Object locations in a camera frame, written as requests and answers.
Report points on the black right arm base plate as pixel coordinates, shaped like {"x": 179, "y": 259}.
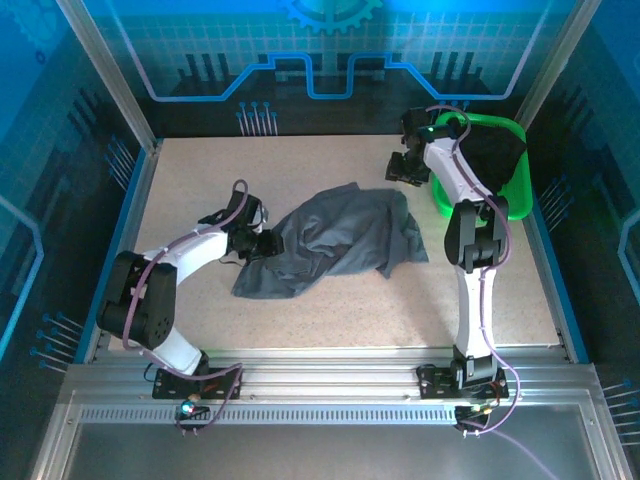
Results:
{"x": 435, "y": 382}

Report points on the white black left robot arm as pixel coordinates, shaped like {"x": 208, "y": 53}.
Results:
{"x": 200, "y": 247}

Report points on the aluminium front frame rail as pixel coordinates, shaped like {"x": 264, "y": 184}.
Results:
{"x": 325, "y": 372}

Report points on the grey t-shirt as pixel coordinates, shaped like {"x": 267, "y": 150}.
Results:
{"x": 340, "y": 235}

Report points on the green plastic basket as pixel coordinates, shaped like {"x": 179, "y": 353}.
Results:
{"x": 520, "y": 200}

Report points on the small board with lights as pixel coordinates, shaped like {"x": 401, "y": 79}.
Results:
{"x": 190, "y": 410}
{"x": 472, "y": 412}

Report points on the black t-shirt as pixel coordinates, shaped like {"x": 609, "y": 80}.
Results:
{"x": 495, "y": 155}

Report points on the aluminium left side rail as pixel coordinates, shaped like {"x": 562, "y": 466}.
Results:
{"x": 125, "y": 240}

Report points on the aluminium left corner post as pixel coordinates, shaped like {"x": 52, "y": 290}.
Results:
{"x": 110, "y": 75}

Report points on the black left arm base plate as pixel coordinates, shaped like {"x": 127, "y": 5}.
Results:
{"x": 225, "y": 387}

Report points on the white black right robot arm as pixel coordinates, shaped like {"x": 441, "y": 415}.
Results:
{"x": 450, "y": 170}

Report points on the aluminium corner post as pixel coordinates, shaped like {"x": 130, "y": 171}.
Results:
{"x": 555, "y": 65}
{"x": 110, "y": 75}

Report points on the aluminium right side rail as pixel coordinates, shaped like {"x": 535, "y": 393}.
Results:
{"x": 547, "y": 280}

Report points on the aluminium right corner post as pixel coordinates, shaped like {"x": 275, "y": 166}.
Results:
{"x": 555, "y": 65}

